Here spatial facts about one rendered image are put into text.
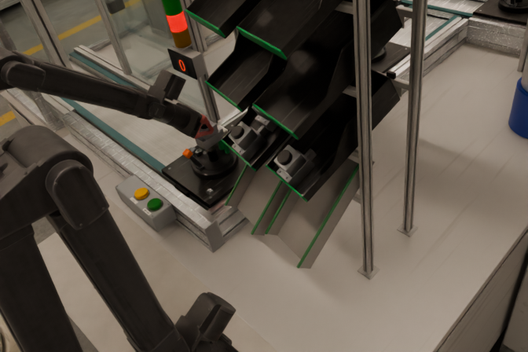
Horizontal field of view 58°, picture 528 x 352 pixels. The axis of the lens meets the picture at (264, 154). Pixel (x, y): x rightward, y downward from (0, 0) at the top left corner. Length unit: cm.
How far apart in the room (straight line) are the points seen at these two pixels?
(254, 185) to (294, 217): 15
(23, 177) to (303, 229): 75
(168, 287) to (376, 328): 53
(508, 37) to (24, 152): 181
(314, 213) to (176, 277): 44
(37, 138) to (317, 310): 84
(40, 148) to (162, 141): 120
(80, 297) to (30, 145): 93
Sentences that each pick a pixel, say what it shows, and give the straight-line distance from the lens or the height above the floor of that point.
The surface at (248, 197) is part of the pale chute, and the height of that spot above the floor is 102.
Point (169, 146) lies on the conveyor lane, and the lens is 164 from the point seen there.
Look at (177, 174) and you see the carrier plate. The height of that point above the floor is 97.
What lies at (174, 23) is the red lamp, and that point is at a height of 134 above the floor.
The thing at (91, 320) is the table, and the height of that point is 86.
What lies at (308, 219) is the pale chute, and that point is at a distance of 110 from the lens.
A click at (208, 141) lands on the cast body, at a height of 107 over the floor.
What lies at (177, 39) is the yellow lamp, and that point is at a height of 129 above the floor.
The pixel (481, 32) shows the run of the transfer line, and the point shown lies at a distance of 208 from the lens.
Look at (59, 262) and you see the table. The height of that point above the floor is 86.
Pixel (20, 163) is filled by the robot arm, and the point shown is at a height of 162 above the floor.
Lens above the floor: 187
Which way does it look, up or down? 40 degrees down
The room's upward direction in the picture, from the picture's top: 12 degrees counter-clockwise
